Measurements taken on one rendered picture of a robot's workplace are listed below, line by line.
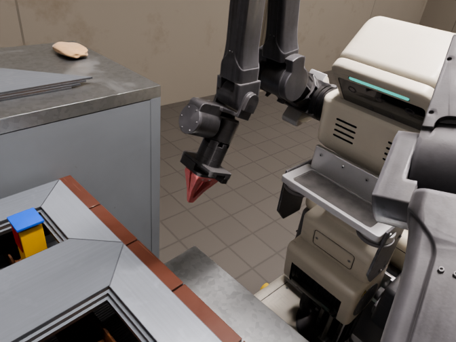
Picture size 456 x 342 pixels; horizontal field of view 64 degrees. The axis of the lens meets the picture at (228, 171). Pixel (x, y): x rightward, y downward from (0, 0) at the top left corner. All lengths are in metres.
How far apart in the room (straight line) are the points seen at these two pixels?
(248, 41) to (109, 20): 2.65
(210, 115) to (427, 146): 0.49
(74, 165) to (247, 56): 0.69
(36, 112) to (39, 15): 2.07
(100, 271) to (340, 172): 0.57
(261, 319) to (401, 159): 0.78
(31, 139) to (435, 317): 1.03
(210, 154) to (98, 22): 2.61
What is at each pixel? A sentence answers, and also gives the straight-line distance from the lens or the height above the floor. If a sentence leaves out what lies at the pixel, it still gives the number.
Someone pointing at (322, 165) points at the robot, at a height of 1.06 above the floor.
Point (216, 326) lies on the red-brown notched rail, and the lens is 0.79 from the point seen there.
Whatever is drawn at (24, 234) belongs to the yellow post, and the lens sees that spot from 0.96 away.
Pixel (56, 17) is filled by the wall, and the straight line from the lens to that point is 3.15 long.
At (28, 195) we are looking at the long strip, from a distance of 1.12.
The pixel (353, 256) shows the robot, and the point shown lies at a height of 0.87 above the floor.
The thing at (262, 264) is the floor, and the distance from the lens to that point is 2.07.
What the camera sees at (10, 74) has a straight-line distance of 1.29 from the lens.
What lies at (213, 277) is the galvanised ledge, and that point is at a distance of 1.06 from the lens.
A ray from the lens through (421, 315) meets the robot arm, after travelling 0.22.
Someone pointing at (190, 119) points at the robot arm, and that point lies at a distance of 0.69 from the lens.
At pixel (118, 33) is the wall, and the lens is 3.36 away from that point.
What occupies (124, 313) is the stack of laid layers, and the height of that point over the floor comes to 0.83.
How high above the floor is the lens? 1.48
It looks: 32 degrees down
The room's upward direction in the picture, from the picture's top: 7 degrees clockwise
